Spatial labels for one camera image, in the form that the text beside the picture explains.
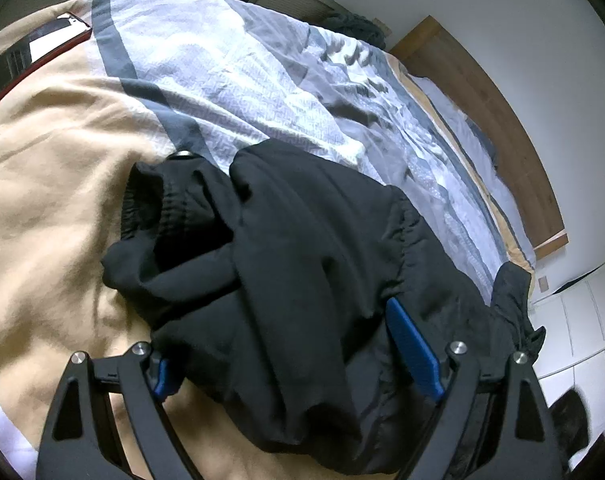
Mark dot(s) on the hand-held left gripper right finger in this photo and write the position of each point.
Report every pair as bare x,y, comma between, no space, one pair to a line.
415,347

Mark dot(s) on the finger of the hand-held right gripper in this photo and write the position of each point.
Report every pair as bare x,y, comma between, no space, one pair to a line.
183,153

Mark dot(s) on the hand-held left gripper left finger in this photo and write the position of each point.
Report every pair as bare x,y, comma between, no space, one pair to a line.
163,379

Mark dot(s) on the black garment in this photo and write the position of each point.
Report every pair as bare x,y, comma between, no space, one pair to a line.
292,270

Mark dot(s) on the striped bed duvet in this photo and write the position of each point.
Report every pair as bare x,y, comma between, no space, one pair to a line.
57,185

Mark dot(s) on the white wardrobe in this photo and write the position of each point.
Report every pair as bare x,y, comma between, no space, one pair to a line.
582,320

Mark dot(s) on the smartphone with red case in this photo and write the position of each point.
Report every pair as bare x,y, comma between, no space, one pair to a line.
57,35

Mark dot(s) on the dark object on floor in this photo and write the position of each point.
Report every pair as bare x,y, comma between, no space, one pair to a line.
572,422

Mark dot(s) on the grey pillow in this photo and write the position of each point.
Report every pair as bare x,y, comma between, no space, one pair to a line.
470,145

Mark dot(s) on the dark green cloth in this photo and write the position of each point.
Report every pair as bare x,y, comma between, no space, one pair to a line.
355,24

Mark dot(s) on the wooden headboard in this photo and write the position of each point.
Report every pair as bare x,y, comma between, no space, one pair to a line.
487,110

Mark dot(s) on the wall socket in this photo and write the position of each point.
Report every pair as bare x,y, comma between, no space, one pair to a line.
542,284

